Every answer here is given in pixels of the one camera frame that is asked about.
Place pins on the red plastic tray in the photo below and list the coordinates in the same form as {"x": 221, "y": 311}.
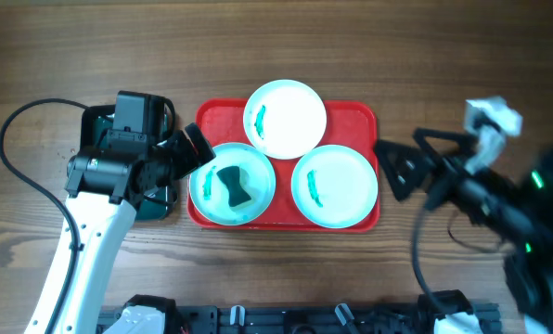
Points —
{"x": 350, "y": 123}

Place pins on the black water tray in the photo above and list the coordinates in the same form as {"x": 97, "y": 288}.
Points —
{"x": 95, "y": 125}

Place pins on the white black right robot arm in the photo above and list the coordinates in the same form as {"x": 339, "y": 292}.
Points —
{"x": 521, "y": 214}

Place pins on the green scouring sponge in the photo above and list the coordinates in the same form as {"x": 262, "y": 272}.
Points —
{"x": 230, "y": 177}

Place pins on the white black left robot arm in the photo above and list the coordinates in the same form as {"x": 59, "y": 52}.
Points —
{"x": 92, "y": 233}

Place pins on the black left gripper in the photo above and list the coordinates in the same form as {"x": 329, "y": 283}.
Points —
{"x": 187, "y": 155}

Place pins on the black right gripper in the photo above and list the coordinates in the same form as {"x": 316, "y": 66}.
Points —
{"x": 406, "y": 162}

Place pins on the light blue plate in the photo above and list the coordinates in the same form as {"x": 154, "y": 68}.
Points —
{"x": 334, "y": 187}
{"x": 209, "y": 195}

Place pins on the white round plate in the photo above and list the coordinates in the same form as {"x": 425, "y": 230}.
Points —
{"x": 285, "y": 119}

